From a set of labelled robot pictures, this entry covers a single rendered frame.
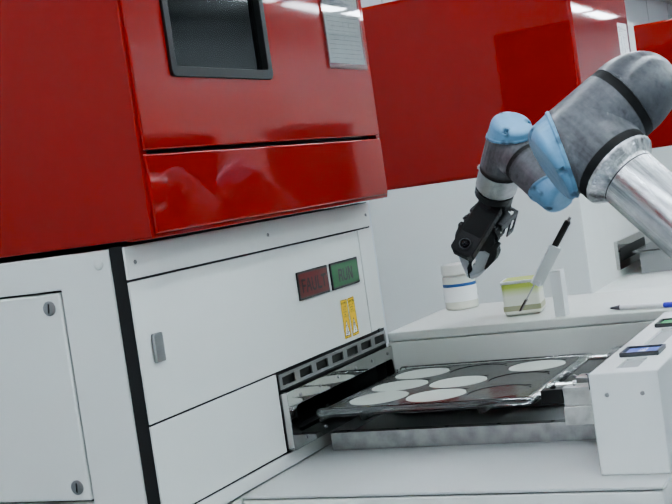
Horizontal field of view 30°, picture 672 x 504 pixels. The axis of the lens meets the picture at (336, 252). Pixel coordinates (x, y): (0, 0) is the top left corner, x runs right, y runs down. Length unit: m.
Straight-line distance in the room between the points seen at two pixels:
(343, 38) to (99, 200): 0.73
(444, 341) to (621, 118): 0.77
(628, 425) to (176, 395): 0.62
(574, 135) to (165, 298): 0.61
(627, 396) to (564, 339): 0.60
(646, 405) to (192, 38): 0.81
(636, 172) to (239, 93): 0.61
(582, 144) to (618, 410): 0.36
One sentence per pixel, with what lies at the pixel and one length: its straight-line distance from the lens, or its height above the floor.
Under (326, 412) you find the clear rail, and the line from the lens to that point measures 2.05.
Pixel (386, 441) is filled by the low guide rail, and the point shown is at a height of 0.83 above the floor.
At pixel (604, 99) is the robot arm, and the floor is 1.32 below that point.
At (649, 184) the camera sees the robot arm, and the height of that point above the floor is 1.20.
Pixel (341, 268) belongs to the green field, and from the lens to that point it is 2.26.
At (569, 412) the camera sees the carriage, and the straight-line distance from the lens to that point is 1.94.
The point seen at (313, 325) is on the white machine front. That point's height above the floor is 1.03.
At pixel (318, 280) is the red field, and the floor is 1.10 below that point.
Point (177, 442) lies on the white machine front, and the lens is 1.77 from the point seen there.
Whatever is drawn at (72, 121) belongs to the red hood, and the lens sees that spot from 1.74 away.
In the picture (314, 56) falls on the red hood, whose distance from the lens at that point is 2.17.
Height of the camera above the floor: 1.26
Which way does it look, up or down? 3 degrees down
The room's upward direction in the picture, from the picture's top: 8 degrees counter-clockwise
